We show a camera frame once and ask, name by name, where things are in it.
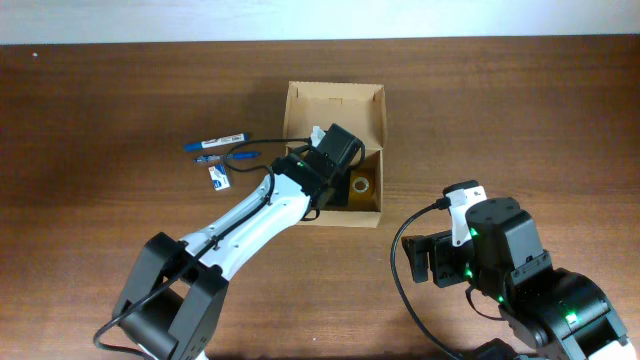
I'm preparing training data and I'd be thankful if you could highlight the yellow adhesive tape roll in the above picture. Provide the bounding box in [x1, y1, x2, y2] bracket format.
[348, 169, 376, 211]

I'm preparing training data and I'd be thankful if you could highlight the blue ballpoint pen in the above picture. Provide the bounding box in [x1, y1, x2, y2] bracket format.
[193, 151, 261, 163]

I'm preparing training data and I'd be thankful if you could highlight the cardboard box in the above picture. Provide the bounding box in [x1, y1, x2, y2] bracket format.
[283, 81, 387, 228]

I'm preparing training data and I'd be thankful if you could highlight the blue white staples box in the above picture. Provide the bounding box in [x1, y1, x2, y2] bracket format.
[208, 164, 231, 191]

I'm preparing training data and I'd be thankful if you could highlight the blue whiteboard marker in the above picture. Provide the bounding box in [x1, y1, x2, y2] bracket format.
[184, 133, 249, 152]

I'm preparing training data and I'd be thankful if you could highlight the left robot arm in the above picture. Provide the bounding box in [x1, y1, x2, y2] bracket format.
[96, 151, 353, 360]

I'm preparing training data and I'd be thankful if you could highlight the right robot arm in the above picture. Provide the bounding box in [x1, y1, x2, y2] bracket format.
[392, 197, 637, 359]

